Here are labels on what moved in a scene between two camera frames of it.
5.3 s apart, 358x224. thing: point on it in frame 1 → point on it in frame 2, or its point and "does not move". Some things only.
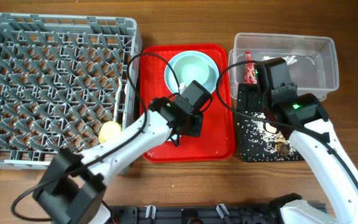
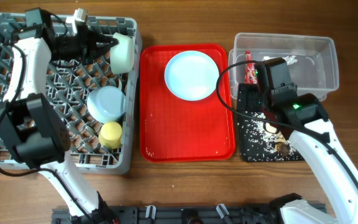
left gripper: (197, 129) → (89, 42)
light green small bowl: (189, 66) → (122, 55)
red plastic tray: (217, 142) does not move
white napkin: (289, 59) does not move
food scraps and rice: (257, 144) does not move
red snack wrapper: (250, 73) does not move
